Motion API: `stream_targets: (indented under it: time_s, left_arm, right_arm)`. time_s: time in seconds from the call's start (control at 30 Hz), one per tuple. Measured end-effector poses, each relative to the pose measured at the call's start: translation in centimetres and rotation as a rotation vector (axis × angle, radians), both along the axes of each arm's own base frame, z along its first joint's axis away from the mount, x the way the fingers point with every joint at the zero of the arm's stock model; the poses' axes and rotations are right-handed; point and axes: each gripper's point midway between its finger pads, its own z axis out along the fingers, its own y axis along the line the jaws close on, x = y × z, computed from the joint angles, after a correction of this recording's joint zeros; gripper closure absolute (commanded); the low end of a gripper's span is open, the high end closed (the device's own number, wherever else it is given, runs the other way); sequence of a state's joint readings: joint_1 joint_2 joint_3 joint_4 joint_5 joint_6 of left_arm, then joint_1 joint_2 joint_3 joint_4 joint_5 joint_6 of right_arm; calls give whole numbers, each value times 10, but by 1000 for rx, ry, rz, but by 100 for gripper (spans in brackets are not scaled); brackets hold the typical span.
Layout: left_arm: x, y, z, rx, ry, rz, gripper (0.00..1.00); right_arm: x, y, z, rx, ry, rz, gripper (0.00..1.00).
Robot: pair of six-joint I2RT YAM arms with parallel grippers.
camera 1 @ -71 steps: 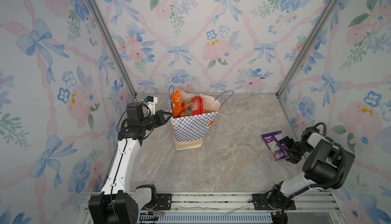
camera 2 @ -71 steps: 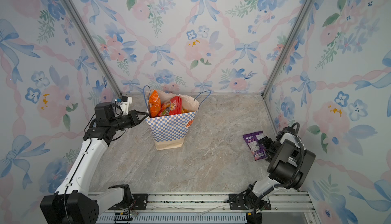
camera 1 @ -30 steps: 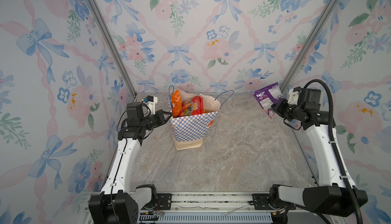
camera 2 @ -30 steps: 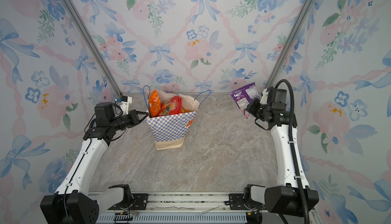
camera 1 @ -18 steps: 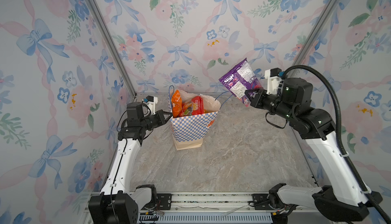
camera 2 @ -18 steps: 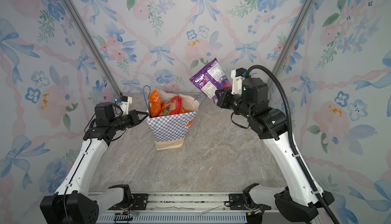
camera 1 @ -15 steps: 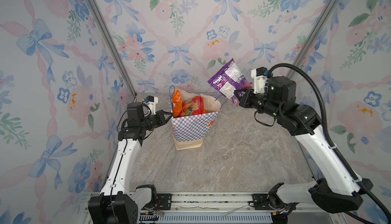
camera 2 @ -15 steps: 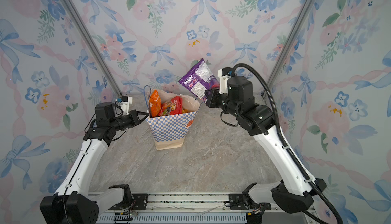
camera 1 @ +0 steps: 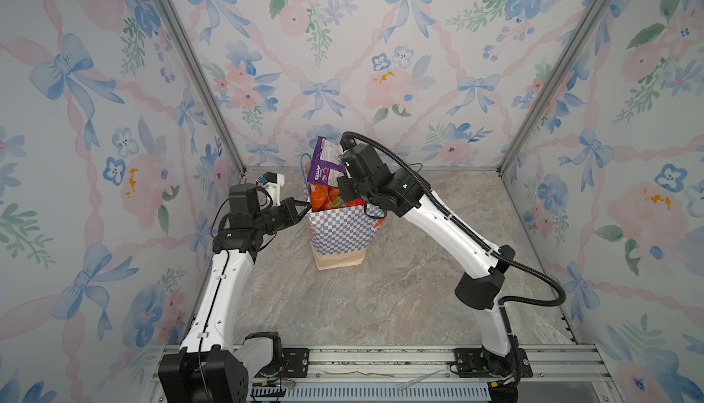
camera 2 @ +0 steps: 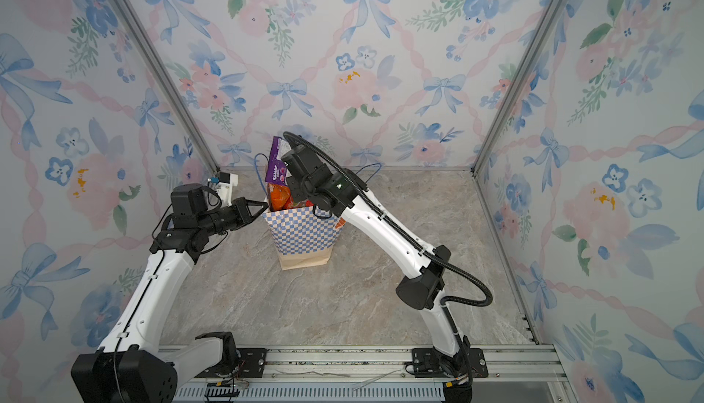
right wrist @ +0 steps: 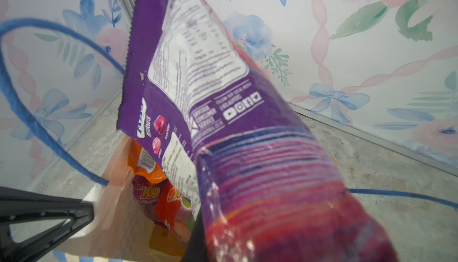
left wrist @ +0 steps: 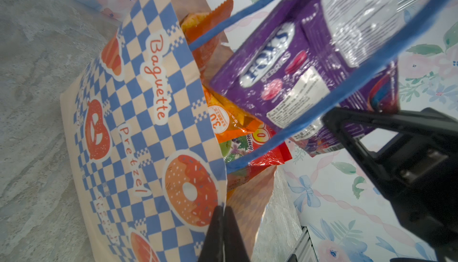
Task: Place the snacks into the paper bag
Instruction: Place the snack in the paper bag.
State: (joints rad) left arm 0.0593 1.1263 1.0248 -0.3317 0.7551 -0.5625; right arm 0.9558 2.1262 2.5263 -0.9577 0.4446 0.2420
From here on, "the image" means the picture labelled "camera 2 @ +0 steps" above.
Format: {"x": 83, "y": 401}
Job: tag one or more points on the blue checkered paper bag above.
{"x": 302, "y": 237}

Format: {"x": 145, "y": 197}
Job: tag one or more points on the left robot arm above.
{"x": 128, "y": 366}

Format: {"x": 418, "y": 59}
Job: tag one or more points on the orange chip snack packet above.
{"x": 280, "y": 197}

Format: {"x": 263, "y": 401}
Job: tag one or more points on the right aluminium corner post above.
{"x": 524, "y": 70}

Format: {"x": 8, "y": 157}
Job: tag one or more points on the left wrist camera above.
{"x": 224, "y": 183}

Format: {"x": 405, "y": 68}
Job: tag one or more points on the purple small snack packet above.
{"x": 277, "y": 171}

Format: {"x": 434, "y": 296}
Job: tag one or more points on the aluminium corner post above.
{"x": 157, "y": 68}
{"x": 524, "y": 70}

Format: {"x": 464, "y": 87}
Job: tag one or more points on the red fruit candy bag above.
{"x": 301, "y": 204}

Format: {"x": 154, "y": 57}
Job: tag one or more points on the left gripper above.
{"x": 245, "y": 211}

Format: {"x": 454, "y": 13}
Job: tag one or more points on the left aluminium corner post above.
{"x": 157, "y": 68}

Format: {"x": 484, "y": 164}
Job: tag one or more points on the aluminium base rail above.
{"x": 388, "y": 373}

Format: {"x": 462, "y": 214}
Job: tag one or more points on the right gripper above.
{"x": 297, "y": 186}

